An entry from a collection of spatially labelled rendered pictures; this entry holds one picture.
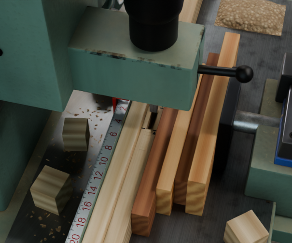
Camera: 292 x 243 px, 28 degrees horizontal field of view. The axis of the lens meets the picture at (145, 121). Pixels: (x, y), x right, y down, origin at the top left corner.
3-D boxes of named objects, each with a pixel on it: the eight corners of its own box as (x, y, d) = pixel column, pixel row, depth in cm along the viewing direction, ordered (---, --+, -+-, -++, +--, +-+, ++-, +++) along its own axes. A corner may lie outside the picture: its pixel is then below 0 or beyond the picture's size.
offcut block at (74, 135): (64, 151, 86) (61, 135, 83) (67, 133, 88) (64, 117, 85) (88, 151, 86) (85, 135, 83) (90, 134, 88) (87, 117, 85)
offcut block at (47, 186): (34, 206, 81) (29, 188, 77) (49, 182, 83) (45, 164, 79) (59, 216, 80) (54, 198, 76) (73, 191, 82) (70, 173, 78)
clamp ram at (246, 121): (273, 181, 70) (286, 136, 63) (212, 168, 71) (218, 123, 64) (282, 124, 76) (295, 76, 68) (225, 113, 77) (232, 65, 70)
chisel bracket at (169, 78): (189, 121, 66) (193, 69, 59) (71, 98, 68) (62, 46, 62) (202, 74, 70) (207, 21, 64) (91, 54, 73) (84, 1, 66)
